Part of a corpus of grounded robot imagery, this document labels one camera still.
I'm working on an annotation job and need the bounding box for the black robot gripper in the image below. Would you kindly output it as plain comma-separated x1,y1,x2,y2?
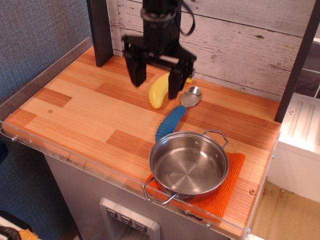
122,15,197,100

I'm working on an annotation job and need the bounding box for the yellow plastic banana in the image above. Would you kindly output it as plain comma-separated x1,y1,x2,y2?
148,72,195,110

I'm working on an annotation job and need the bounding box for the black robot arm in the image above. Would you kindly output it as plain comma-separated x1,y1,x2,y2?
122,0,197,100

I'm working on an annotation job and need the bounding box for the stainless steel pot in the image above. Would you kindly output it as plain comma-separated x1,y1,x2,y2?
142,130,230,205

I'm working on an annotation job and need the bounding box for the clear acrylic table guard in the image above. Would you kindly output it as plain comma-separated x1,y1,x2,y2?
1,120,280,240

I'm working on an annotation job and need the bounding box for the orange knitted cloth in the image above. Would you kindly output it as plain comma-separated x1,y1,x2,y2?
144,151,247,219

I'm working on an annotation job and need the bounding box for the silver dispenser panel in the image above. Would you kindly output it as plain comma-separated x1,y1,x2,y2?
99,197,161,240

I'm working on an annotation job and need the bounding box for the white toy sink unit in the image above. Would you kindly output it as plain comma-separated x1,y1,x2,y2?
267,93,320,202

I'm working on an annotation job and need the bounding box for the orange black object bottom left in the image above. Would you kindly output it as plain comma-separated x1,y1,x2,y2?
0,226,39,240

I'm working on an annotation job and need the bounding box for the blue handled metal spoon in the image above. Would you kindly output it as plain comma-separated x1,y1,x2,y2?
155,86,202,142

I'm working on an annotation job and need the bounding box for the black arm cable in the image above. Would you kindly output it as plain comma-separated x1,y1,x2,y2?
179,0,196,36

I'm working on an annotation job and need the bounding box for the dark left frame post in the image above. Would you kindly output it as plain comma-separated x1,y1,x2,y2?
86,0,114,67

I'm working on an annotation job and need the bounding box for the dark frame post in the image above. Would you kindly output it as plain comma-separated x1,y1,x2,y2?
86,0,114,67
274,0,320,123

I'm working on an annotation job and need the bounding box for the dark right frame post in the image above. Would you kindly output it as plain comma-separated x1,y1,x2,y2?
274,0,320,123

